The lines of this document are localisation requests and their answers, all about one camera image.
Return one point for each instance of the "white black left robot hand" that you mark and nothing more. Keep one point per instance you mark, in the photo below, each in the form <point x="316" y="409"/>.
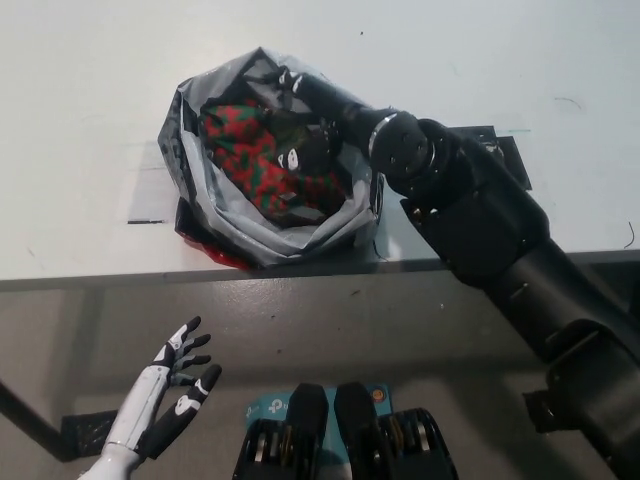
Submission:
<point x="145" y="400"/>

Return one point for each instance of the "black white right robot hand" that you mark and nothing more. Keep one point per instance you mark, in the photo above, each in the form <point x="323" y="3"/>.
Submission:
<point x="345" y="115"/>

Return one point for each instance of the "red green patterned cloth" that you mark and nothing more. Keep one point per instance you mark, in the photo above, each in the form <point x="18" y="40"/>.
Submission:
<point x="240" y="145"/>

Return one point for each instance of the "black plastic bag grey inside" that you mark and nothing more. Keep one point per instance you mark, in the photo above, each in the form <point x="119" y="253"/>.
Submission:
<point x="235" y="230"/>

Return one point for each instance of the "black left robot body block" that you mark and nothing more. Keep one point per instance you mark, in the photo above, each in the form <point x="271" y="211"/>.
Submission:
<point x="305" y="425"/>

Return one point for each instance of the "black floor foot plate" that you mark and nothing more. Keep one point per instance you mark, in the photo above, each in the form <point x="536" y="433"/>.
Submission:
<point x="87" y="432"/>
<point x="534" y="410"/>

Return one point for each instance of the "black slanted table leg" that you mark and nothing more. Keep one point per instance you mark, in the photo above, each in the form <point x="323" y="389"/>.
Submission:
<point x="32" y="419"/>

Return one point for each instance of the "teal router box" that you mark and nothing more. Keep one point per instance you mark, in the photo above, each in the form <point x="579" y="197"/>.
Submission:
<point x="260" y="412"/>

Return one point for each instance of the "red flat sheet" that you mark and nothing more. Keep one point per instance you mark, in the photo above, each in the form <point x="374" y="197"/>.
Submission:
<point x="220" y="257"/>

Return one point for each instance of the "black tape patch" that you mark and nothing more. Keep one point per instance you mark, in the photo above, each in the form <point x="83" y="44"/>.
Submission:
<point x="515" y="160"/>

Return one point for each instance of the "grey clear tape patch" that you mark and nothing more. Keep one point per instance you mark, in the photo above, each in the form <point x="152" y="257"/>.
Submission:
<point x="150" y="195"/>

